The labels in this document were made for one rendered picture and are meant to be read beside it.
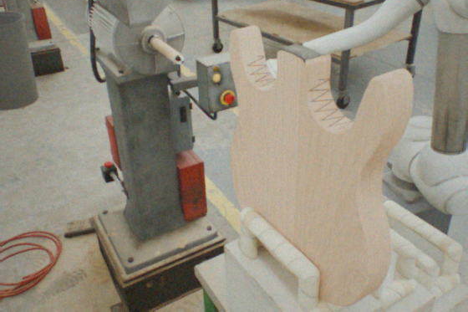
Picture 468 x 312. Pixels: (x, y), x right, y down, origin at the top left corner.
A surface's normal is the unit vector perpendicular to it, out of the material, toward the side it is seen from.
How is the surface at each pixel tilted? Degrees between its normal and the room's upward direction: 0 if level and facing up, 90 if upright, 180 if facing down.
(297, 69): 90
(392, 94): 75
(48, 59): 90
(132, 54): 93
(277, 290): 0
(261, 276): 0
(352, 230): 90
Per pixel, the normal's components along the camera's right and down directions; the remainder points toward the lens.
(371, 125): -0.84, 0.29
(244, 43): 0.50, 0.07
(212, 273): -0.03, -0.87
